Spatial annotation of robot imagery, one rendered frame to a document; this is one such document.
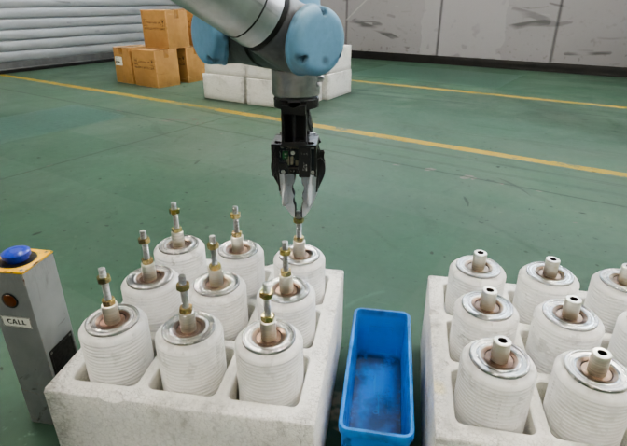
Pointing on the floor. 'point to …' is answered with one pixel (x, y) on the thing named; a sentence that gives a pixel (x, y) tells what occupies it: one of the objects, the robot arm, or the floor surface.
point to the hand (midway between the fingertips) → (299, 208)
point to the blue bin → (378, 381)
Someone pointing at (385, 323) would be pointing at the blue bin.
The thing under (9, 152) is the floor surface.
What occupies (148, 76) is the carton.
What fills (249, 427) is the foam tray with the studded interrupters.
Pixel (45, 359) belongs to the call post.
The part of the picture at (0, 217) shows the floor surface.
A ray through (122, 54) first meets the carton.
